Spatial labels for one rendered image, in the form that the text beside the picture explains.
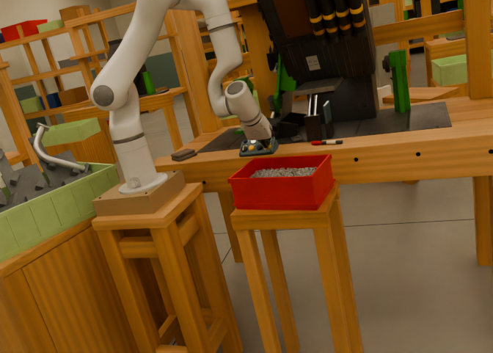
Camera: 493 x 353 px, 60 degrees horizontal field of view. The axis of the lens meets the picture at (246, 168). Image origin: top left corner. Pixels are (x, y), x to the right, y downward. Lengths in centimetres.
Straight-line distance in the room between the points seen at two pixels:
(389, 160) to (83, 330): 141
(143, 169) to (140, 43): 44
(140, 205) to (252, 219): 41
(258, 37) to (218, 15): 81
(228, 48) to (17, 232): 103
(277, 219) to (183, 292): 46
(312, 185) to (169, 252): 57
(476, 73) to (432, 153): 66
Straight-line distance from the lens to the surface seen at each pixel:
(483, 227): 245
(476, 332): 215
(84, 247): 193
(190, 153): 196
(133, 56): 154
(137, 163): 160
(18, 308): 182
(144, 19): 152
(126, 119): 161
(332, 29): 165
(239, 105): 150
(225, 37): 149
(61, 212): 186
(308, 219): 141
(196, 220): 173
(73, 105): 752
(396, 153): 163
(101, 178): 193
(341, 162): 166
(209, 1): 150
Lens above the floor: 139
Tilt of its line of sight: 18 degrees down
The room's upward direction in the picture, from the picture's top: 13 degrees counter-clockwise
